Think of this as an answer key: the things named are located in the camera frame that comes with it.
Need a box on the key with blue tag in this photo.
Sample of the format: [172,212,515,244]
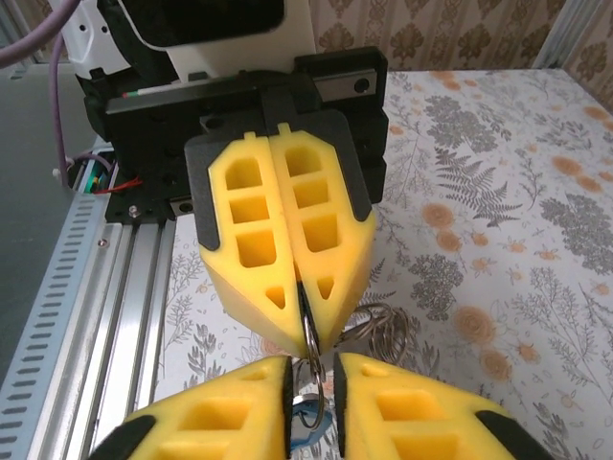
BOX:
[289,392,336,451]

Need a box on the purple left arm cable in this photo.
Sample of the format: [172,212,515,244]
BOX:
[0,0,80,162]

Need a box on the aluminium frame post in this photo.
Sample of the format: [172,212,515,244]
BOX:
[532,0,591,73]

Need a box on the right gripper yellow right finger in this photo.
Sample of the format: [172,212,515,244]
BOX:
[333,351,556,460]

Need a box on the slotted grey cable duct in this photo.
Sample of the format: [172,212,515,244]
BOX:
[0,194,105,460]

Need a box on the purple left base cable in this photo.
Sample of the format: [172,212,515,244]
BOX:
[52,146,145,196]

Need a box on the silver keyring chain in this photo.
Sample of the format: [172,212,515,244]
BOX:
[286,280,420,432]

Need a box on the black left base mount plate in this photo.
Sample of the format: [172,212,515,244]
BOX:
[102,189,173,225]

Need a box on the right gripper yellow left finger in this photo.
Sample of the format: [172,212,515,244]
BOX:
[85,354,294,460]

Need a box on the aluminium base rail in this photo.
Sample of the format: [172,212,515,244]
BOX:
[71,210,193,460]

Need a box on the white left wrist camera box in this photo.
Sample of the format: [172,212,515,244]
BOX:
[122,0,317,81]

